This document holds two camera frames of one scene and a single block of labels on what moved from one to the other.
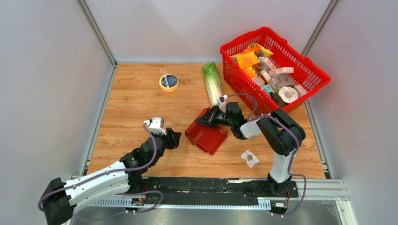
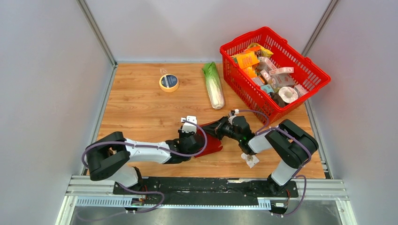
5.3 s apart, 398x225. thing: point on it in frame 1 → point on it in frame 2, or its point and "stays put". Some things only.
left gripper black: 172,138 → 181,133
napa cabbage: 214,83 stays put
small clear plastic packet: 251,159 stays put
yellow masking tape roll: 169,82 stays put
